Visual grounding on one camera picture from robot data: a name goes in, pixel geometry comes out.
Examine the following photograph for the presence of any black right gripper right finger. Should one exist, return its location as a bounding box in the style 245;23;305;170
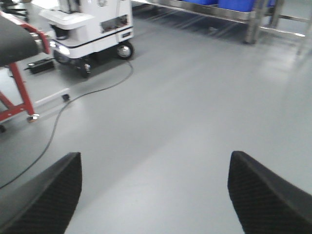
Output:
228;151;312;234

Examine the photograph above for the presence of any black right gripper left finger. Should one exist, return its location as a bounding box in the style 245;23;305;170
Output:
0;152;82;234

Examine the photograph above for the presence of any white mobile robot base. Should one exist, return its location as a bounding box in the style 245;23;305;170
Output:
39;0;134;78

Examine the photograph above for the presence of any black power brick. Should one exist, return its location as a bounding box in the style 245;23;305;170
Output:
24;58;55;74

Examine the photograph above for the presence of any metal shelf with bins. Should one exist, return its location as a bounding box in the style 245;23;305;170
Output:
134;0;312;55

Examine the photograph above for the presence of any black floor cable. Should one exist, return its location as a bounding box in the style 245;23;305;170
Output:
0;59;134;190

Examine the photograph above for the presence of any red metal frame cart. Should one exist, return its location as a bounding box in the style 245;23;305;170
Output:
0;10;50;122

